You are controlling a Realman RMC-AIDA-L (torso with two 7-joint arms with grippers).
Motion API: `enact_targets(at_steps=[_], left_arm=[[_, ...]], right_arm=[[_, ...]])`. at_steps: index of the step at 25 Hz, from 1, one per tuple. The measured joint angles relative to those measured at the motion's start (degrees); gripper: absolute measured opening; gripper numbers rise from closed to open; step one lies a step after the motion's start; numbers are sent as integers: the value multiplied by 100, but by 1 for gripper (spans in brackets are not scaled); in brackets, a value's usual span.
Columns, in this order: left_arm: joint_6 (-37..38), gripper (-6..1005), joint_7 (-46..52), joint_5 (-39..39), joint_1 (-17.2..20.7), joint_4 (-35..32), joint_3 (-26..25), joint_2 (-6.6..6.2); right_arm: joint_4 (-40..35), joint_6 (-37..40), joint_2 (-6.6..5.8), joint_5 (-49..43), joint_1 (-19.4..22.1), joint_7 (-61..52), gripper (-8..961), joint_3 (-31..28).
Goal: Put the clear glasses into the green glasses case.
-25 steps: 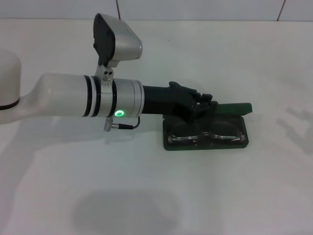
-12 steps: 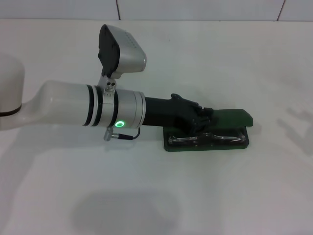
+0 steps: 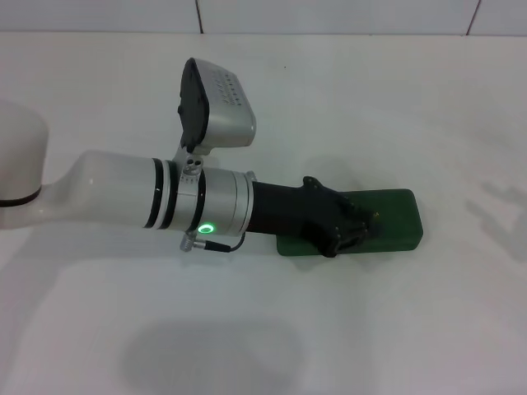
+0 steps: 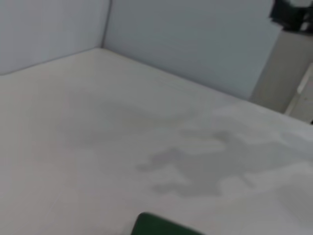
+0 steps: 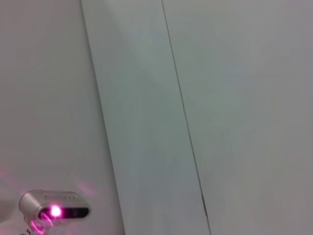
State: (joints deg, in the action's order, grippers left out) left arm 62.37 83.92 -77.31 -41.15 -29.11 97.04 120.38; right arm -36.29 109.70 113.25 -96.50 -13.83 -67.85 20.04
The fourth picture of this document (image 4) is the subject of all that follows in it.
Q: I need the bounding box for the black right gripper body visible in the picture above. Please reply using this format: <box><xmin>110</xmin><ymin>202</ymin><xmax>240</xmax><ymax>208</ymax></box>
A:
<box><xmin>268</xmin><ymin>0</ymin><xmax>313</xmax><ymax>32</ymax></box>

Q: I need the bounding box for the green glasses case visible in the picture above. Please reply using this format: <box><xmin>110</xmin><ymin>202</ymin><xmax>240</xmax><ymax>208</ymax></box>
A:
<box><xmin>131</xmin><ymin>211</ymin><xmax>206</xmax><ymax>235</ymax></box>

